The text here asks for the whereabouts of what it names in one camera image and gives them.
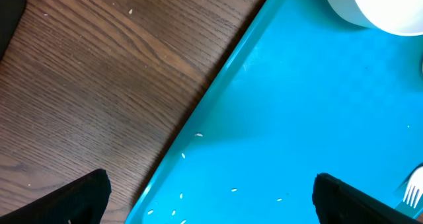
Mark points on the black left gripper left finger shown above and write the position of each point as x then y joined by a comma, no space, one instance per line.
82,201

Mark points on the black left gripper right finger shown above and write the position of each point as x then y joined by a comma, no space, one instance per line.
336,202

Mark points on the white plastic fork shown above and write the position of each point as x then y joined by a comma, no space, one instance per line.
413,191

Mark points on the white bowl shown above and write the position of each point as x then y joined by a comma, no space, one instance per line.
398,17

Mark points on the black food waste tray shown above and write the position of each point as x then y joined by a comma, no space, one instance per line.
11,12

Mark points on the teal plastic tray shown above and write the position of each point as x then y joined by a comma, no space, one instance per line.
304,92

